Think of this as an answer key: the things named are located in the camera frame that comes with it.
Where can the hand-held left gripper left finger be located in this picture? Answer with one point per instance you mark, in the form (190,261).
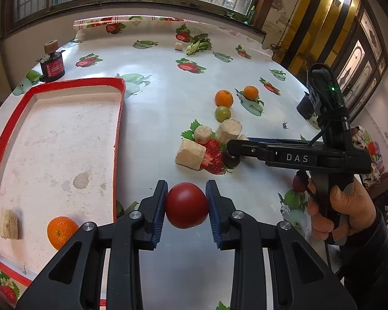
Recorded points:
(158,219)

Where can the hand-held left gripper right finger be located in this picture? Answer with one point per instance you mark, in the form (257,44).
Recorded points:
(213,219)

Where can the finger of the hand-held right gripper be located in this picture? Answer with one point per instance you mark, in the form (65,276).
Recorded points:
(245,150)
(284,142)

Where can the dark plum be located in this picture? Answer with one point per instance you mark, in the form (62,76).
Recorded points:
(231,160)

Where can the large beige cylinder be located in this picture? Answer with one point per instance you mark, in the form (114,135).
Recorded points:
(229,131)

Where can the red tomato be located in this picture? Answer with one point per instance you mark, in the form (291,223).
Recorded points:
(187,205)

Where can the orange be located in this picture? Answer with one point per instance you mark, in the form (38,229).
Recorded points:
(251,92)
(60,232)
(224,98)

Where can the red rimmed white tray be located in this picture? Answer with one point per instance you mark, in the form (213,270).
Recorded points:
(51,142)

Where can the person's right forearm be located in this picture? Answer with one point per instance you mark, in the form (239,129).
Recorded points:
(371,264)

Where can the person's right hand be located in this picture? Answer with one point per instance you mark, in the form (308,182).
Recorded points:
(349,210)

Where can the small beige piece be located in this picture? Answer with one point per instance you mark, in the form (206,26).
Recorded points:
(242,137)

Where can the floral cloth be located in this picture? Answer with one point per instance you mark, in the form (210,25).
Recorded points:
(365,145)

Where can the small red fruit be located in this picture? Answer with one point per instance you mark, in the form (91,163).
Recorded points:
(300,180)

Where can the green round fruit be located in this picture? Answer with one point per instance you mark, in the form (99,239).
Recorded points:
(222,113)

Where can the small beige cylinder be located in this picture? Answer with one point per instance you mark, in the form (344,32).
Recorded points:
(202,134)

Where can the beige cube block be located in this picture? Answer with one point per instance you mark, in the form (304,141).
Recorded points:
(190,155)

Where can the fruit print tablecloth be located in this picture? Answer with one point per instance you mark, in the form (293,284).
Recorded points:
(168,80)

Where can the wooden glazed door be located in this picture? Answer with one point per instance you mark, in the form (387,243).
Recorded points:
(362,55)

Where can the green bok choy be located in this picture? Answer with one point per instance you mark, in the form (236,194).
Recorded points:
(199,45)

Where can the small beige cube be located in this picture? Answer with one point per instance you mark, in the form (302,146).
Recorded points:
(179,46)

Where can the gold striped panel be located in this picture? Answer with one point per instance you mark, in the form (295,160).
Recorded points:
(320,16)

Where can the green bottle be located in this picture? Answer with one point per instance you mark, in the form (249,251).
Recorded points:
(252,12)

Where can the black jar with cork stopper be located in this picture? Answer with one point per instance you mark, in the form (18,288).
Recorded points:
(53,67)

